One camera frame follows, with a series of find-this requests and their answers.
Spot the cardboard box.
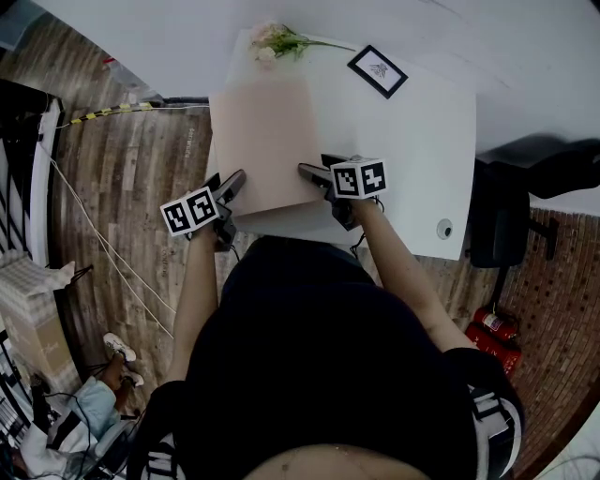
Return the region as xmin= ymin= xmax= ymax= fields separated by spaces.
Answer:
xmin=0 ymin=260 xmax=83 ymax=381

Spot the black metal railing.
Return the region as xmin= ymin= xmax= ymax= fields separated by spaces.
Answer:
xmin=0 ymin=79 xmax=67 ymax=268

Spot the red fire extinguisher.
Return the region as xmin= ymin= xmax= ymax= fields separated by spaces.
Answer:
xmin=472 ymin=307 xmax=519 ymax=341

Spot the yellow black striped cable cover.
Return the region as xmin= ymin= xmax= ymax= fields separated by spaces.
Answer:
xmin=69 ymin=101 xmax=165 ymax=126

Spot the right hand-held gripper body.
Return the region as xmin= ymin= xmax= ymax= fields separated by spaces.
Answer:
xmin=322 ymin=156 xmax=389 ymax=232

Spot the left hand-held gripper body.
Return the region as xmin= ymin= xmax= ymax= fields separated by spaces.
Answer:
xmin=159 ymin=185 xmax=239 ymax=253

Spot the grey swivel chair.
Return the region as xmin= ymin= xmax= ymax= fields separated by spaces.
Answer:
xmin=91 ymin=416 xmax=142 ymax=473

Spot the white cable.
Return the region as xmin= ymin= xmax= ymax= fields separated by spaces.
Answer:
xmin=39 ymin=103 xmax=212 ymax=338

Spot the black picture frame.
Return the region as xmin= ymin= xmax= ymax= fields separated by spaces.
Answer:
xmin=346 ymin=44 xmax=409 ymax=100

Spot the person's left forearm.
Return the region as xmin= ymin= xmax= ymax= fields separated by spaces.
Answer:
xmin=166 ymin=227 xmax=221 ymax=383

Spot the person's black shirt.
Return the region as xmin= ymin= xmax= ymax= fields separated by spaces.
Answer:
xmin=128 ymin=236 xmax=526 ymax=480

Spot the black office chair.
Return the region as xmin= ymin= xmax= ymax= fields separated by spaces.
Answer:
xmin=468 ymin=135 xmax=600 ymax=310

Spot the person's right forearm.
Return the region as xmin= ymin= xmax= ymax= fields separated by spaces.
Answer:
xmin=349 ymin=199 xmax=479 ymax=353

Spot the red fire extinguisher box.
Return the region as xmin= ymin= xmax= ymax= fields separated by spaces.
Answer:
xmin=464 ymin=322 xmax=524 ymax=376

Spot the pink box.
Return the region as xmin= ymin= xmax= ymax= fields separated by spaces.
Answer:
xmin=208 ymin=77 xmax=335 ymax=219

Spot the artificial flower sprig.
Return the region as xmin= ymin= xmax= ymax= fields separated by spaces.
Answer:
xmin=247 ymin=19 xmax=357 ymax=71

